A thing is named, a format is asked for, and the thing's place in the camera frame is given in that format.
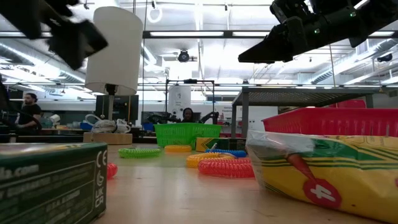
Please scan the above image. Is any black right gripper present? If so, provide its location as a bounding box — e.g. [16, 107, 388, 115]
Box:
[238, 0, 330, 64]

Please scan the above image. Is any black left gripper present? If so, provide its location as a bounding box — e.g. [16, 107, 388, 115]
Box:
[0, 0, 109, 71]

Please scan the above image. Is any red plastic basket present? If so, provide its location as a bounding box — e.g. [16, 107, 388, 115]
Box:
[262, 107, 398, 138]

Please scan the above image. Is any yellow green Crayola crayon box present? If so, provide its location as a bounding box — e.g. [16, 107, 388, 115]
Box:
[195, 137, 247, 153]

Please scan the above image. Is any blue coil wristband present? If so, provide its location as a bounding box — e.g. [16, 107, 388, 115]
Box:
[205, 149, 248, 158]

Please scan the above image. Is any green coil wristband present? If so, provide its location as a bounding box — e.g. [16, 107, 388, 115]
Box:
[118, 147, 162, 159]

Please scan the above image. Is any plastic-wrapped Crayola crayon pack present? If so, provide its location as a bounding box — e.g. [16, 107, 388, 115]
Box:
[245, 129, 398, 224]

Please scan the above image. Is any dark green cardboard box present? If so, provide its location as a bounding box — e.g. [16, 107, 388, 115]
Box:
[0, 142, 109, 224]

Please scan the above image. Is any white shade table lamp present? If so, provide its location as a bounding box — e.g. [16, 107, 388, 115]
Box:
[83, 6, 144, 146]

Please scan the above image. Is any black monitor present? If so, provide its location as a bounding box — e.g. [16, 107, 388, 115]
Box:
[95, 94, 140, 125]

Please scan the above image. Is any long ceiling light fixture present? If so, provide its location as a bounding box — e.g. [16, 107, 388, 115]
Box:
[142, 29, 271, 39]

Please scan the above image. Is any person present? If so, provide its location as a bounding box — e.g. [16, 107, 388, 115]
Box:
[181, 107, 195, 123]
[16, 92, 43, 131]

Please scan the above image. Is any red storage bin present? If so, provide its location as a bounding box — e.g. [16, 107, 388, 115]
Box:
[328, 99, 367, 109]

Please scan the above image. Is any green plastic basket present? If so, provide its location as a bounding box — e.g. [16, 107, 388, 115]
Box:
[154, 123, 223, 149]

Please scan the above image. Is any white hanging cable loop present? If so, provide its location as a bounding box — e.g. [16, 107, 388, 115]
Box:
[146, 6, 163, 24]

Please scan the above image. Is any white bundled lamp cord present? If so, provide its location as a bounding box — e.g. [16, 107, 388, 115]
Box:
[84, 113, 132, 134]

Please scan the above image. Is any black background rig frame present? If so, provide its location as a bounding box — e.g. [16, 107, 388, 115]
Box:
[165, 78, 216, 123]

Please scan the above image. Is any black ceiling-mounted camera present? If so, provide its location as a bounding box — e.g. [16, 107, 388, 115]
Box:
[177, 49, 191, 63]
[376, 53, 394, 63]

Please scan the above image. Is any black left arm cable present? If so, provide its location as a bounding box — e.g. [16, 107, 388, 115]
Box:
[0, 107, 42, 133]

